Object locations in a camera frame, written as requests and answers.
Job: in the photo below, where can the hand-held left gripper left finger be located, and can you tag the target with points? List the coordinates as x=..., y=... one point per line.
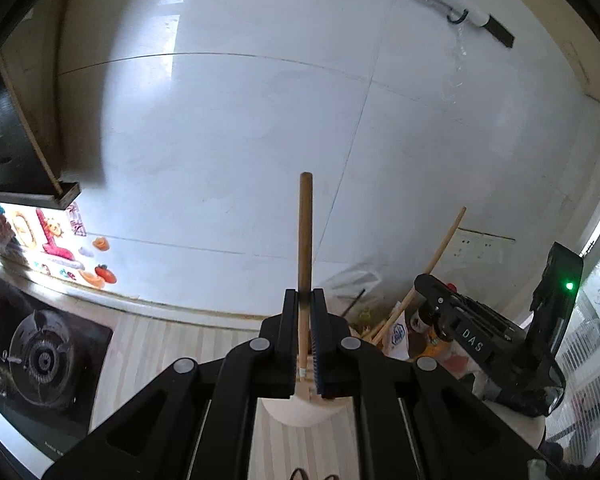
x=292, y=340

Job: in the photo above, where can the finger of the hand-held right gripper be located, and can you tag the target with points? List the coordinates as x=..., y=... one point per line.
x=455, y=330

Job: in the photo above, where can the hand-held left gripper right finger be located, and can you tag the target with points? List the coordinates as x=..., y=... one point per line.
x=322, y=350

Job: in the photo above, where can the dark wooden chopstick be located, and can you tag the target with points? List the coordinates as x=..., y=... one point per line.
x=354, y=302

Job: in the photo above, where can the cream round chopstick holder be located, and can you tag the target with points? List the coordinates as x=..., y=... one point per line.
x=305, y=412

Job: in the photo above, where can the light bamboo chopstick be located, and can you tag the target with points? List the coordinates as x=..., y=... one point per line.
x=447, y=237
x=305, y=230

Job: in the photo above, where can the green seasoning packet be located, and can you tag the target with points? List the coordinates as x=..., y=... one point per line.
x=367, y=316

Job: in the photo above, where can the thin clear plastic bag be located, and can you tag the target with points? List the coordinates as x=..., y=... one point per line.
x=355, y=280

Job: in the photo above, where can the cat printed striped table mat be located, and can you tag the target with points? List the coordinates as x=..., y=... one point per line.
x=180, y=340

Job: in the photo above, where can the black glass gas stove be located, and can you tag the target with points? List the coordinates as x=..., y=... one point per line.
x=40, y=360

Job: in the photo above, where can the black range hood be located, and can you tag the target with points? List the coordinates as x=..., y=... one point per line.
x=10, y=160

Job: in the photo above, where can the beige upper cabinet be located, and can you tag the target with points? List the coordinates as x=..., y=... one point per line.
x=35, y=100

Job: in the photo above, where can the white wall socket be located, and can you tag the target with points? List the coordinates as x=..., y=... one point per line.
x=467, y=246
x=492, y=250

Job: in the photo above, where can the colourful wall stickers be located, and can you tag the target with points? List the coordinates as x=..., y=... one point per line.
x=55, y=245

